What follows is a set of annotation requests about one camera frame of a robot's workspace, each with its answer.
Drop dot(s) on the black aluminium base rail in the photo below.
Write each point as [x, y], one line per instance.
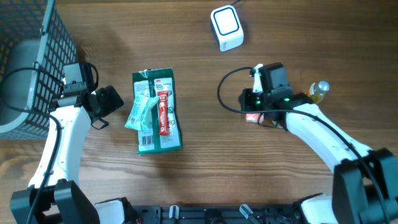
[217, 214]

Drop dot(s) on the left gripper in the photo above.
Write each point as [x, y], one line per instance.
[112, 100]

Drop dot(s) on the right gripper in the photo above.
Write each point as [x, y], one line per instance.
[246, 102]

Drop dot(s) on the light green snack pouch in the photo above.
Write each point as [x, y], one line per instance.
[140, 117]

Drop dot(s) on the white barcode scanner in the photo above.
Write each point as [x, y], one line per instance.
[226, 27]

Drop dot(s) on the red Nescafe coffee stick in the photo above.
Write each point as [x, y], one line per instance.
[163, 113]

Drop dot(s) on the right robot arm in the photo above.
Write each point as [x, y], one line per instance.
[364, 180]

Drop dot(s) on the red Kleenex tissue pack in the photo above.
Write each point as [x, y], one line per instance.
[254, 118]

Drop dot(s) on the yellow liquid bottle silver cap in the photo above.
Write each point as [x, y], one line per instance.
[318, 90]

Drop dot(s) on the grey plastic mesh basket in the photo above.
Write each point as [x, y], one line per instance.
[35, 45]

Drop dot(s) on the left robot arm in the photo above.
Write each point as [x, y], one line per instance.
[53, 194]

